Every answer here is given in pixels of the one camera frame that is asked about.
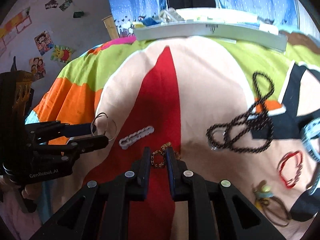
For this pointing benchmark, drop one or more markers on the grey plastic hair clip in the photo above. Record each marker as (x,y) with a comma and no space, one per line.
(129,140)

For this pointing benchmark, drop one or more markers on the colourful cartoon bedspread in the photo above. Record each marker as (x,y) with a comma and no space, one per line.
(181,87)

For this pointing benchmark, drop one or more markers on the white shallow tray box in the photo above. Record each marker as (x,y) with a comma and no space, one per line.
(225,24)

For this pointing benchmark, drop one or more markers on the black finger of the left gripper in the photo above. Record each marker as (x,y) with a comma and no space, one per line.
(80,146)
(50,130)

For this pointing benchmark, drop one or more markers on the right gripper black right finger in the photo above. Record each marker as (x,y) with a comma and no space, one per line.
(188,186)

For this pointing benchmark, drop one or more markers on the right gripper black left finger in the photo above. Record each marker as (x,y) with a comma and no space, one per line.
(131,186)

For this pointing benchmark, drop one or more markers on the person's left hand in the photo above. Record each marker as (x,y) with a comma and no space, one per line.
(33,192)

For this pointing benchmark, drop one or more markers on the thin wire hoop bangles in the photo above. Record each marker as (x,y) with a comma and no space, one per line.
(103,124)

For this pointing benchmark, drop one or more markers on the cartoon wall sticker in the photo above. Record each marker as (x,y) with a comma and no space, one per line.
(43,42)

